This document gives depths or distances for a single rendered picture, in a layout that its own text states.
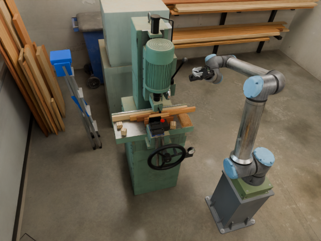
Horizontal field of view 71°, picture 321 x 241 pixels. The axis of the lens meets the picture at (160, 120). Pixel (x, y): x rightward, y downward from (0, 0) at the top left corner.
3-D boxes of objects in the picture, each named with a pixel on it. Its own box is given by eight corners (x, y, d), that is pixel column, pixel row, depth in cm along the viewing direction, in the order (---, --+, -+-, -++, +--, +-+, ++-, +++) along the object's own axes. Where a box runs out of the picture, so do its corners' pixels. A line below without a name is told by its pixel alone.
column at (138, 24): (136, 112, 196) (135, 30, 145) (132, 96, 210) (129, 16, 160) (162, 108, 201) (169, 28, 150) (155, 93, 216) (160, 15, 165)
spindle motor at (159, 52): (148, 95, 150) (149, 52, 128) (142, 80, 162) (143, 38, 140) (173, 92, 154) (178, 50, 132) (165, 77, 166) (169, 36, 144)
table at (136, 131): (117, 155, 158) (117, 149, 154) (112, 124, 178) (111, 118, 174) (197, 140, 172) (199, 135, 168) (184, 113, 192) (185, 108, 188)
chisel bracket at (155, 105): (153, 113, 169) (153, 104, 163) (148, 101, 178) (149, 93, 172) (162, 112, 171) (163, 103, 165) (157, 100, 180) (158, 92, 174)
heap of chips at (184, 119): (182, 127, 172) (182, 124, 170) (176, 115, 182) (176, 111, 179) (193, 125, 174) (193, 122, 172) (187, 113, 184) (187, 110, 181)
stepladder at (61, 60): (90, 151, 262) (49, 63, 176) (87, 135, 279) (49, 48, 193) (103, 147, 265) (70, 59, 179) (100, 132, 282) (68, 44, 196)
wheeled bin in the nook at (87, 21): (86, 92, 336) (72, 27, 268) (83, 72, 371) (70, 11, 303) (129, 85, 353) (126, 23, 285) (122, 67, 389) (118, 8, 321)
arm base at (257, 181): (255, 162, 184) (260, 155, 177) (269, 183, 172) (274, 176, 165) (234, 167, 180) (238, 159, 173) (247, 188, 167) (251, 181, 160)
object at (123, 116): (112, 122, 172) (112, 117, 168) (112, 120, 173) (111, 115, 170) (186, 111, 186) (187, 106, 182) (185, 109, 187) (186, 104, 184)
